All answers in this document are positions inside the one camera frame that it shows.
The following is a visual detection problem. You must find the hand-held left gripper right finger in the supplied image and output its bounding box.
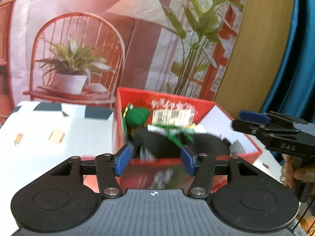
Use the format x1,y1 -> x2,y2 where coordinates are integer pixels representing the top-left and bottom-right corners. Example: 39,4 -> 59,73
180,145 -> 278,199

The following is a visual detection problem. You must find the green white packet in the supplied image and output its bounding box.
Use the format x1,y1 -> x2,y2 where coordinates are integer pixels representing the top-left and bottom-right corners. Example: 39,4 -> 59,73
147,123 -> 206,148

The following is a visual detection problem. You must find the red cardboard box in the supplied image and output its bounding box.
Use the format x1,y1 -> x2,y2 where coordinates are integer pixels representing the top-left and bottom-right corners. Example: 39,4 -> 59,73
112,87 -> 264,190

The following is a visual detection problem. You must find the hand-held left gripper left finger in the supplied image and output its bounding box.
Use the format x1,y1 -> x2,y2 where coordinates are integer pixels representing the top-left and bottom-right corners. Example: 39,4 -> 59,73
32,145 -> 131,199

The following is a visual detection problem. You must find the grey knitted towel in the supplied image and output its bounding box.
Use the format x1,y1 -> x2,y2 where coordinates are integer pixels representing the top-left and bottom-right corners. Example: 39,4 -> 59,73
230,140 -> 246,154

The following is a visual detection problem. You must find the person's right hand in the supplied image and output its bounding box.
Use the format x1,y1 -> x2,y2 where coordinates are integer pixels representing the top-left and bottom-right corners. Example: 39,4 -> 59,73
281,154 -> 315,190

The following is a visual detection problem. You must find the tan wooden panel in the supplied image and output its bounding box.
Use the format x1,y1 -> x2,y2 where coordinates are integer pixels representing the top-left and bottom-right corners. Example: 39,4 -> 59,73
214,0 -> 296,118

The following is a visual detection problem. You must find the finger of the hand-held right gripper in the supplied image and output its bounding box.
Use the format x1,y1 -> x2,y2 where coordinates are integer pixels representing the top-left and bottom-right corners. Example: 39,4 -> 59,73
239,110 -> 309,125
232,119 -> 301,138

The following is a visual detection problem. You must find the white printed tablecloth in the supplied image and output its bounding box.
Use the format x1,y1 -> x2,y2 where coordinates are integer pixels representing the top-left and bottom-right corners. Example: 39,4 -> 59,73
0,101 -> 307,236

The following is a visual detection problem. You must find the black cloth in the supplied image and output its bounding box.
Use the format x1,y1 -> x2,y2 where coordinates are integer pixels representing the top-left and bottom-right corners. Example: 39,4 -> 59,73
130,127 -> 232,159

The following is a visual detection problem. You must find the green plush pouch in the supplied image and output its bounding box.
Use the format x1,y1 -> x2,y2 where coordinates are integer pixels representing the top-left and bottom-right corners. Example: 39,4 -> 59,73
122,104 -> 151,131

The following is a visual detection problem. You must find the thin black cable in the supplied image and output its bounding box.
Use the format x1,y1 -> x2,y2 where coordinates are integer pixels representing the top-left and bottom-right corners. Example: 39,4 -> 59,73
293,194 -> 315,234

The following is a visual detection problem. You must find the printed room scene backdrop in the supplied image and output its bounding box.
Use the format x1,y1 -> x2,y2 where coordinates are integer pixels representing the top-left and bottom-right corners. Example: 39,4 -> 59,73
0,0 -> 251,109

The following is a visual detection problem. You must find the blue curtain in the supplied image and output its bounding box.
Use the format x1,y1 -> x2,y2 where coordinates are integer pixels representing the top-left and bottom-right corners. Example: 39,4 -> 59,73
258,0 -> 315,124

